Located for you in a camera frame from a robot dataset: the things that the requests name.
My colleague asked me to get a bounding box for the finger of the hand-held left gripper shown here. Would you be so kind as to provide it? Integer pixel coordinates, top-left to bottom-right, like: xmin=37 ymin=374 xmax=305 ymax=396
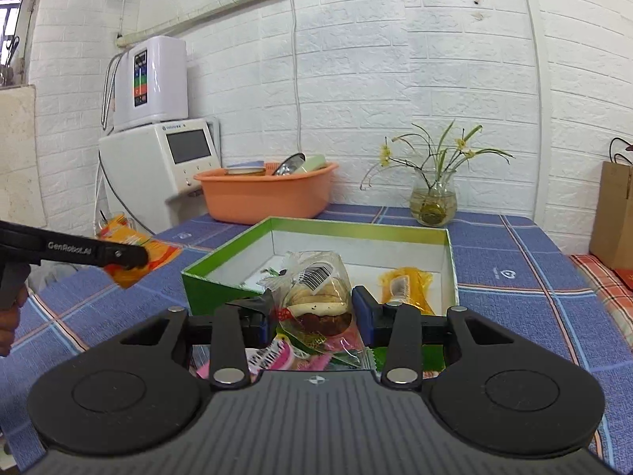
xmin=101 ymin=240 xmax=150 ymax=271

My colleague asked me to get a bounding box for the yellow flowering plant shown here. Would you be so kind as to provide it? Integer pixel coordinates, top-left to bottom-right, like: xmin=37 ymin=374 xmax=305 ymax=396
xmin=360 ymin=120 xmax=515 ymax=194

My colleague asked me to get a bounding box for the pink clear snack packet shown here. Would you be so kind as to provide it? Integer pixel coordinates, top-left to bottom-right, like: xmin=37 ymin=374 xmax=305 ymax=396
xmin=311 ymin=336 xmax=371 ymax=371

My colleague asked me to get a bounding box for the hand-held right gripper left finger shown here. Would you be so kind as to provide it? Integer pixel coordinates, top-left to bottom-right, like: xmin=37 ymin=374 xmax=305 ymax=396
xmin=119 ymin=288 xmax=278 ymax=390

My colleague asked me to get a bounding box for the orange snack packet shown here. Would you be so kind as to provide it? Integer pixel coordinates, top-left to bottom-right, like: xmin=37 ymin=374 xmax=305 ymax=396
xmin=96 ymin=214 xmax=183 ymax=289

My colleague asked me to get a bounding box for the orange plaid cloth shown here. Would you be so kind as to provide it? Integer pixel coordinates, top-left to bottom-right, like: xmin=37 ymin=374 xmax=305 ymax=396
xmin=569 ymin=254 xmax=633 ymax=347

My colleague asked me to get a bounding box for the green cardboard box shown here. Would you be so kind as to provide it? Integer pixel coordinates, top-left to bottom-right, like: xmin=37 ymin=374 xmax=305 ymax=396
xmin=181 ymin=216 xmax=461 ymax=373

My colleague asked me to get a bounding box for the yellow snack packet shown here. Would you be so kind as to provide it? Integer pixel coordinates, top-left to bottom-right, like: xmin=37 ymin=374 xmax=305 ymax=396
xmin=378 ymin=267 xmax=436 ymax=316

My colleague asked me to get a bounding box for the white wall pipe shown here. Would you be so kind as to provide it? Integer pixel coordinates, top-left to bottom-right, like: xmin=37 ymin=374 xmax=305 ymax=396
xmin=116 ymin=0 xmax=416 ymax=50

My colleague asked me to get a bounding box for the person's left hand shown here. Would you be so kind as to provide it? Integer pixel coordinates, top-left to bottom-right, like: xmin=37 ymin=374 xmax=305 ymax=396
xmin=0 ymin=288 xmax=30 ymax=357

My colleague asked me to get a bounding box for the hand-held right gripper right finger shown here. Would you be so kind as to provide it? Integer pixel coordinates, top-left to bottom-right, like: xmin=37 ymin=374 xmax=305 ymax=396
xmin=352 ymin=286 xmax=515 ymax=388

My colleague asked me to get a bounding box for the white appliance with screen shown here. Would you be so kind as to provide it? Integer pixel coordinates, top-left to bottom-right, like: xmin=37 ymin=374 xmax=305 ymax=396
xmin=98 ymin=116 xmax=222 ymax=236

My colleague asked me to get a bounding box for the brown paper bag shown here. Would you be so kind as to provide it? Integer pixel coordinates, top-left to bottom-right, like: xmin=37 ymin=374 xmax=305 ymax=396
xmin=589 ymin=137 xmax=633 ymax=271

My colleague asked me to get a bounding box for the blue plaid tablecloth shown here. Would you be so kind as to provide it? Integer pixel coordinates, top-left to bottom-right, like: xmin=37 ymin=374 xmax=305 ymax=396
xmin=0 ymin=203 xmax=633 ymax=471

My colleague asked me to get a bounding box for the window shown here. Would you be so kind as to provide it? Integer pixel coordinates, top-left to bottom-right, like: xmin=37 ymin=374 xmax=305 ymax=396
xmin=0 ymin=0 xmax=27 ymax=86

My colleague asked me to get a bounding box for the metal bowl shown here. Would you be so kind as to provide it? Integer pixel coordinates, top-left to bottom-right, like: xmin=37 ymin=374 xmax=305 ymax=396
xmin=272 ymin=153 xmax=306 ymax=176

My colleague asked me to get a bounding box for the glass vase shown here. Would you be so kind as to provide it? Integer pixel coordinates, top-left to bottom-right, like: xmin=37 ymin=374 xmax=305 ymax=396
xmin=409 ymin=168 xmax=458 ymax=227

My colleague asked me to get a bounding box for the beige stone slab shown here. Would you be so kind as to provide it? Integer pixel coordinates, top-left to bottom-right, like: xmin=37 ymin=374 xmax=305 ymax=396
xmin=0 ymin=85 xmax=44 ymax=231

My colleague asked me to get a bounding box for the grey hose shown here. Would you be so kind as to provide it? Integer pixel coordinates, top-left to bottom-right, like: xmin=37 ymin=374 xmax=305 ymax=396
xmin=101 ymin=52 xmax=123 ymax=134

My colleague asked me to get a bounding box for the white water purifier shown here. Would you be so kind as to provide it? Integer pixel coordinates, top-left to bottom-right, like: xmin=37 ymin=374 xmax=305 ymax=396
xmin=113 ymin=36 xmax=189 ymax=133

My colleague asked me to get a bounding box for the white wall conduit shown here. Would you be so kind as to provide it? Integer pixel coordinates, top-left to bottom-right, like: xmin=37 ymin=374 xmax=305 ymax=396
xmin=517 ymin=0 xmax=543 ymax=219

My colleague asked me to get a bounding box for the bun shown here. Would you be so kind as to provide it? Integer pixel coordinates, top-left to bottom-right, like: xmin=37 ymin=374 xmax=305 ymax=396
xmin=269 ymin=251 xmax=370 ymax=352

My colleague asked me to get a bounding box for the pink striped snack packet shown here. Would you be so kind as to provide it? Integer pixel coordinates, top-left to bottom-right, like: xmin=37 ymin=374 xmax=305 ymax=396
xmin=246 ymin=335 xmax=310 ymax=373

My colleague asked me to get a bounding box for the white wall cable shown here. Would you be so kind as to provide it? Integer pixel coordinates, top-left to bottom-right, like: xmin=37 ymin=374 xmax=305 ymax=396
xmin=290 ymin=0 xmax=303 ymax=159

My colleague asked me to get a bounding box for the orange plastic basin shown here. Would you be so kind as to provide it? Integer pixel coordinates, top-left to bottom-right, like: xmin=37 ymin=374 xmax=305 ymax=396
xmin=194 ymin=161 xmax=339 ymax=225

